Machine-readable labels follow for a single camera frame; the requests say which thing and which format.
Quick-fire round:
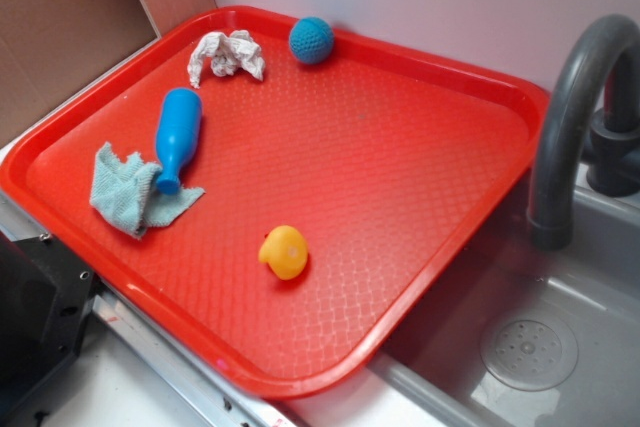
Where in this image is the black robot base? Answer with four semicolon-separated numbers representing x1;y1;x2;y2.
1;235;96;425

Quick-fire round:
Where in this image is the yellow rubber duck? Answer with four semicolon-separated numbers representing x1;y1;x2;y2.
258;225;309;281

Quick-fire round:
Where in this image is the red plastic tray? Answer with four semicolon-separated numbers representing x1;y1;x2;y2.
1;7;549;399

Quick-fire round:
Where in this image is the blue textured ball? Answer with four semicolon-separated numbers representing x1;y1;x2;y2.
289;17;334;65

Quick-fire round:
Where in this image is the blue plastic bottle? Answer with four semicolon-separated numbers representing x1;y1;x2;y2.
155;88;203;195

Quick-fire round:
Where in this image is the crumpled white cloth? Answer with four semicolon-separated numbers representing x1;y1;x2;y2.
187;30;266;89

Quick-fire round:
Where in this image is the light blue cloth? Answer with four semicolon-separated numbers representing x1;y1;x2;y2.
89;142;205;239

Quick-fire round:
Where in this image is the grey curved faucet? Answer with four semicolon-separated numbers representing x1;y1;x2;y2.
527;14;639;250

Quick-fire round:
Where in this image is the grey plastic sink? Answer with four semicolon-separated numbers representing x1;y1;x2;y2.
370;181;639;426

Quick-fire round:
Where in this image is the brown cardboard panel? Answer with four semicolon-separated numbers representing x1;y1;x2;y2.
1;0;216;145

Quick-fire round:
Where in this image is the dark grey faucet handle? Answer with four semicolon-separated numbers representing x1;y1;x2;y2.
587;54;639;197

